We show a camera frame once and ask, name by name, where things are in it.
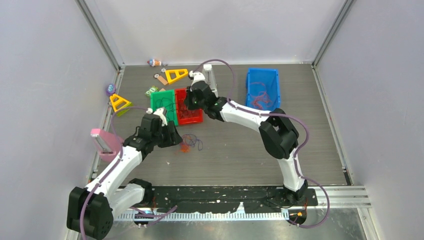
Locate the yellow triangle toy left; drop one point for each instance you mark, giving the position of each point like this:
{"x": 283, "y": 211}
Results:
{"x": 119, "y": 104}

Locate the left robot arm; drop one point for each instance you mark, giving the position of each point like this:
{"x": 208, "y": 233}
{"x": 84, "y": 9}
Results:
{"x": 92, "y": 209}

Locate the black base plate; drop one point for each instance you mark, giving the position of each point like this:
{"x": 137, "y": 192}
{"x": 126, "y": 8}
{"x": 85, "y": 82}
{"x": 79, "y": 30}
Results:
{"x": 225, "y": 199}

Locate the green plastic bin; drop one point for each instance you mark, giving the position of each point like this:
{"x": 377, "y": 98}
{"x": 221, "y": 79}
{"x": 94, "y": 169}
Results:
{"x": 165, "y": 99}

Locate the blue plastic bin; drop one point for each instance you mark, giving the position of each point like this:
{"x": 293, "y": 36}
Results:
{"x": 263, "y": 89}

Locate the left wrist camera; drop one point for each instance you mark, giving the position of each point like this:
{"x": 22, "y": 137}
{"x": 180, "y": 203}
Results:
{"x": 161, "y": 112}

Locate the red plastic bin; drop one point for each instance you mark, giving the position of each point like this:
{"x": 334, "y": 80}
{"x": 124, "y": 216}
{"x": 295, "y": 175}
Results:
{"x": 183, "y": 115}

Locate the yellow triangle toy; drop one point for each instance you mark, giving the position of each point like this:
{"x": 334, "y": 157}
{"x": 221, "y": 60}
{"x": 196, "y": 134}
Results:
{"x": 174, "y": 75}
{"x": 119, "y": 104}

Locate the purple round toy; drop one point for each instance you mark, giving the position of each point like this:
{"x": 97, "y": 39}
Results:
{"x": 110, "y": 90}

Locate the tan wooden strip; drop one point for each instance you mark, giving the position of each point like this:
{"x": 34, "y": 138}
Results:
{"x": 161, "y": 79}

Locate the green toy block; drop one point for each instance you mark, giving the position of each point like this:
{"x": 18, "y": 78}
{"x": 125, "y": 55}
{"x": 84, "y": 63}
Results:
{"x": 152, "y": 89}

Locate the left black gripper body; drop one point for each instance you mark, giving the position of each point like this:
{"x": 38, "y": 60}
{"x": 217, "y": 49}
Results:
{"x": 162, "y": 138}

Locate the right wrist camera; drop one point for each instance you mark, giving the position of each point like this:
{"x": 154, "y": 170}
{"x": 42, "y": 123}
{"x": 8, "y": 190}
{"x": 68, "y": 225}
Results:
{"x": 196, "y": 76}

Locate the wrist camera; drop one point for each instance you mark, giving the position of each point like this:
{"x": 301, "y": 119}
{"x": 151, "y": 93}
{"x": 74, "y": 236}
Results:
{"x": 196, "y": 76}
{"x": 161, "y": 112}

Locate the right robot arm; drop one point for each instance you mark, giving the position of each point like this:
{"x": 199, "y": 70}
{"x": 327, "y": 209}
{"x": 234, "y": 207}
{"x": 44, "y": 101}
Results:
{"x": 276, "y": 128}

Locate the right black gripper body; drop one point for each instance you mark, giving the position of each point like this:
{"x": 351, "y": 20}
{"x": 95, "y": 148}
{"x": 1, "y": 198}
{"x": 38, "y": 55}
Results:
{"x": 192, "y": 103}

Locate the pink metronome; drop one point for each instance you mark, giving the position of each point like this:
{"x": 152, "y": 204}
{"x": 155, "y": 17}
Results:
{"x": 107, "y": 144}

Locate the small figurine toy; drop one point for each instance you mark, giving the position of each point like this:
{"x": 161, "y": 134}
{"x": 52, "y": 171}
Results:
{"x": 154, "y": 62}

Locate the white metronome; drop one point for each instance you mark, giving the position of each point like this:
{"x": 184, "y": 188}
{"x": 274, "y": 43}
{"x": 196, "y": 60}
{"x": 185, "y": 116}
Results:
{"x": 210, "y": 78}

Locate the yellow triangle toy rear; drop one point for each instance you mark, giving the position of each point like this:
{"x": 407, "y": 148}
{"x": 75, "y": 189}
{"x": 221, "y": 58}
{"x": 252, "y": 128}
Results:
{"x": 174, "y": 75}

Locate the aluminium rail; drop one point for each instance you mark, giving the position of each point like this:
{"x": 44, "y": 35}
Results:
{"x": 334, "y": 197}

